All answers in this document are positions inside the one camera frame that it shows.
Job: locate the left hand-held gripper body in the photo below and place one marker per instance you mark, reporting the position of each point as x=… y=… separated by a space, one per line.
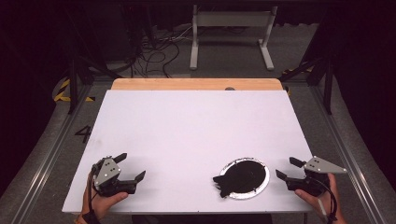
x=107 y=174

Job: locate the white metal stand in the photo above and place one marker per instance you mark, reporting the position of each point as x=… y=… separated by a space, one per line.
x=232 y=19

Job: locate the grey round table grommet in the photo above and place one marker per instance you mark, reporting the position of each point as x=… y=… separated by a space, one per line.
x=229 y=89

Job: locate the aluminium floor rail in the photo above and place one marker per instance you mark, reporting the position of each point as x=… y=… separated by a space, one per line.
x=345 y=149
x=49 y=155

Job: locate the white table board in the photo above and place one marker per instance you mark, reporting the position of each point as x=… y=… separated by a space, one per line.
x=186 y=130

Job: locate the person's dark clothing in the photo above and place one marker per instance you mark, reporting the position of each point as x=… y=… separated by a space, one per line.
x=202 y=219

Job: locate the oval silver picture frame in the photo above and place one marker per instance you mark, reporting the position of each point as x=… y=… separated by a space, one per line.
x=244 y=179

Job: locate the person's left hand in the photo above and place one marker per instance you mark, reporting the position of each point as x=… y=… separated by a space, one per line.
x=101 y=203

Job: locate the yellow black floor tape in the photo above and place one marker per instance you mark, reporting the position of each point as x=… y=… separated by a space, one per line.
x=63 y=93
x=295 y=70

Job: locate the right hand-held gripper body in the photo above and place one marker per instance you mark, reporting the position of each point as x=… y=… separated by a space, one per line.
x=314 y=182

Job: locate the wooden table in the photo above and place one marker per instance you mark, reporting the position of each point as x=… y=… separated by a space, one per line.
x=193 y=84

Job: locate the person's right hand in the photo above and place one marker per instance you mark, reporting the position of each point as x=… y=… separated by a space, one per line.
x=325 y=200

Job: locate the black tripod stand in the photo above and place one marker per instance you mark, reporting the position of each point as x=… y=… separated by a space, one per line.
x=73 y=84
x=327 y=87

